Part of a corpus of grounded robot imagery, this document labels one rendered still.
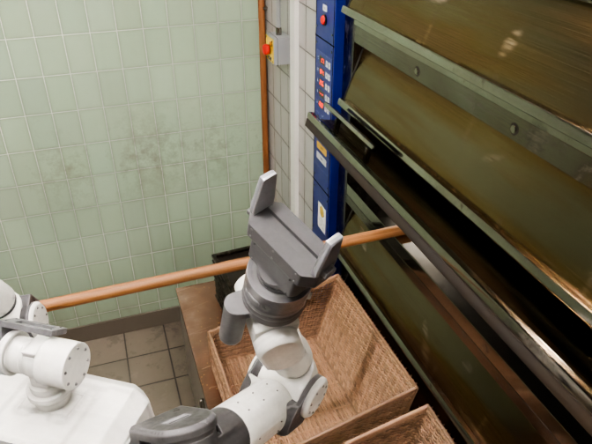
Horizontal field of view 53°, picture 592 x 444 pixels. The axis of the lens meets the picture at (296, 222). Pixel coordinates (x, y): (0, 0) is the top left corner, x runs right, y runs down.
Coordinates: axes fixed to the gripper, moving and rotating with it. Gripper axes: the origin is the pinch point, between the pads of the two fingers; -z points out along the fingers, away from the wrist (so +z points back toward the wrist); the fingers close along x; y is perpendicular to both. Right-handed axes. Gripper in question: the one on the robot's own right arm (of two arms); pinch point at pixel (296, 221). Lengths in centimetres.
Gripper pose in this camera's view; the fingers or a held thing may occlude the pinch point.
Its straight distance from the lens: 66.7
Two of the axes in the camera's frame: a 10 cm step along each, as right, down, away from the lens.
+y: 7.2, -4.7, 5.2
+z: -1.8, 5.9, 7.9
